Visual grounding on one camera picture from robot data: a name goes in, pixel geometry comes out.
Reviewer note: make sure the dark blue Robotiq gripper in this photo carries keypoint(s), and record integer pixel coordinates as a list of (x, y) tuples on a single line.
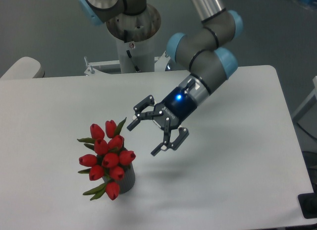
[(177, 108)]

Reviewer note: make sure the red tulip bouquet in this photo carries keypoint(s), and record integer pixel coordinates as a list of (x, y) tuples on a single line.
[(101, 142)]

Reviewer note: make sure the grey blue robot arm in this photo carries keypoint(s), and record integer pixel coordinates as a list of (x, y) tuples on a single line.
[(134, 24)]

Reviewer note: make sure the dark grey ribbed vase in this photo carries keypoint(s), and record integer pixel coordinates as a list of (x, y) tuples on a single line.
[(119, 168)]

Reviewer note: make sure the beige chair armrest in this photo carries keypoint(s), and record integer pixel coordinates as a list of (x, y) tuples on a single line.
[(24, 68)]

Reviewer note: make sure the white furniture at right edge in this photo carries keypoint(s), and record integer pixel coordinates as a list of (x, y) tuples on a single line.
[(306, 104)]

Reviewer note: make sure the black device at table corner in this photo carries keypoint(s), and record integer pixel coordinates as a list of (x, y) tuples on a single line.
[(308, 204)]

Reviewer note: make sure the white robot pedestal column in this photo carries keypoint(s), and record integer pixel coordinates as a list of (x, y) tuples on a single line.
[(136, 57)]

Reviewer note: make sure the white metal base frame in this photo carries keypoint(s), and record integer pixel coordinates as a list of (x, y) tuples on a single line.
[(104, 66)]

